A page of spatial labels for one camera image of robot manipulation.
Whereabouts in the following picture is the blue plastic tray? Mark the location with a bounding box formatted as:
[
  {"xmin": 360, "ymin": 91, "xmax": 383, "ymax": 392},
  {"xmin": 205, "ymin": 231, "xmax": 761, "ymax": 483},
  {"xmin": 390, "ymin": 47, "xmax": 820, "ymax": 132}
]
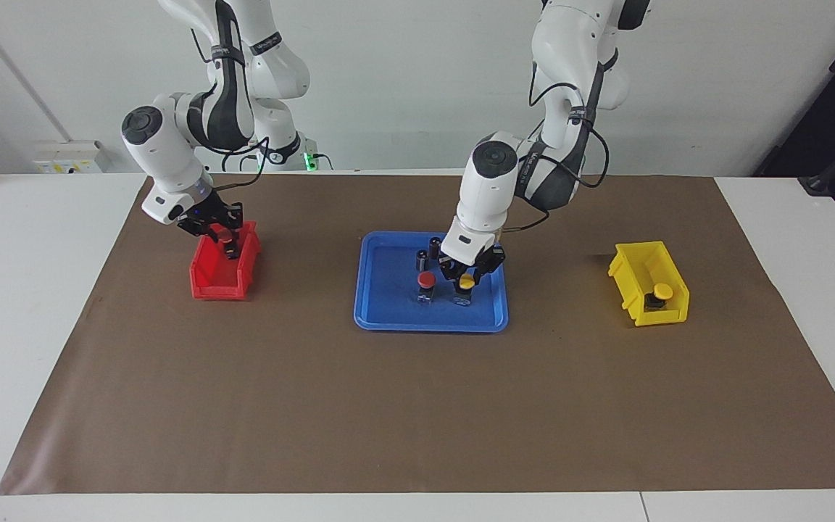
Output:
[{"xmin": 354, "ymin": 231, "xmax": 510, "ymax": 334}]

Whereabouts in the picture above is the red plastic bin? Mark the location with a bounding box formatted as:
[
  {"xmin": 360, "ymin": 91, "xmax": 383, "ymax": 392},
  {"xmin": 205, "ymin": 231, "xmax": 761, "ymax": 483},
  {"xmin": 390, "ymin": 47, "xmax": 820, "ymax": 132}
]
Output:
[{"xmin": 189, "ymin": 220, "xmax": 262, "ymax": 301}]

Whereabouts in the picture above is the brown paper mat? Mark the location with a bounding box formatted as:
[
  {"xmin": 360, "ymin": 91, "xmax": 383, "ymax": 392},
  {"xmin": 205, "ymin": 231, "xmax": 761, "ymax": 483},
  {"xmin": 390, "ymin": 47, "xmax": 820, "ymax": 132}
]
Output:
[{"xmin": 0, "ymin": 173, "xmax": 835, "ymax": 495}]

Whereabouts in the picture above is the yellow plastic bin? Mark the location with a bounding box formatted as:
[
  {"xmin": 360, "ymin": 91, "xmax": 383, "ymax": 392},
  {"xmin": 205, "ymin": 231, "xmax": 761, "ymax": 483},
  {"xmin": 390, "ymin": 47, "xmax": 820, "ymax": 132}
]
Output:
[{"xmin": 607, "ymin": 241, "xmax": 691, "ymax": 328}]

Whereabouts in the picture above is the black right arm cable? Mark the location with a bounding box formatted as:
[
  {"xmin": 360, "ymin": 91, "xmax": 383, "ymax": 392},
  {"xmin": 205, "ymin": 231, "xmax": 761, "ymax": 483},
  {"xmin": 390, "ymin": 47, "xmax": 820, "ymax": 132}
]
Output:
[{"xmin": 189, "ymin": 25, "xmax": 273, "ymax": 194}]

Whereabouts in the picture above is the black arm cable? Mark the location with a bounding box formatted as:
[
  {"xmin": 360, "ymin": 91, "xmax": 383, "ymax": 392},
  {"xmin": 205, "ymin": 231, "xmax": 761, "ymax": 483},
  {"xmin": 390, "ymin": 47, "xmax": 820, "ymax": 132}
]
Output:
[
  {"xmin": 501, "ymin": 65, "xmax": 611, "ymax": 233},
  {"xmin": 189, "ymin": 25, "xmax": 273, "ymax": 194}
]

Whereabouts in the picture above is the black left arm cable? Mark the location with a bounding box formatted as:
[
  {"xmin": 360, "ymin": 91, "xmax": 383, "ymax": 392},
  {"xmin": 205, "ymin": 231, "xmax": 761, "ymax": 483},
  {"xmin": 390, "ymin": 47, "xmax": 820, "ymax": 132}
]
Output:
[{"xmin": 501, "ymin": 65, "xmax": 611, "ymax": 233}]

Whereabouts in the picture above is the white wall outlet box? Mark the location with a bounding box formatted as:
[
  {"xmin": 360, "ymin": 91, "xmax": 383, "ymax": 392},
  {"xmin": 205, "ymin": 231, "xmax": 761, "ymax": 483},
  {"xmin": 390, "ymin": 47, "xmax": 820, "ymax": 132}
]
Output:
[{"xmin": 33, "ymin": 141, "xmax": 110, "ymax": 174}]

